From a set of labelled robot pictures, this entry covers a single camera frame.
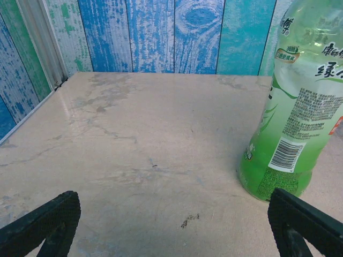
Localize aluminium table side rail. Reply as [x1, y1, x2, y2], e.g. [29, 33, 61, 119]
[0, 76, 69, 147]

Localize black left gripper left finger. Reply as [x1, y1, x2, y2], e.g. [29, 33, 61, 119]
[0, 190, 81, 257]

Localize green tea plastic bottle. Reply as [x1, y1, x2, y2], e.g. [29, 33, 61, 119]
[238, 0, 343, 202]

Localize aluminium frame post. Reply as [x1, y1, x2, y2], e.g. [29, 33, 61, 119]
[16, 0, 69, 92]

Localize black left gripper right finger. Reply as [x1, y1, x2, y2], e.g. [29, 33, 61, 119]
[267, 187, 343, 257]

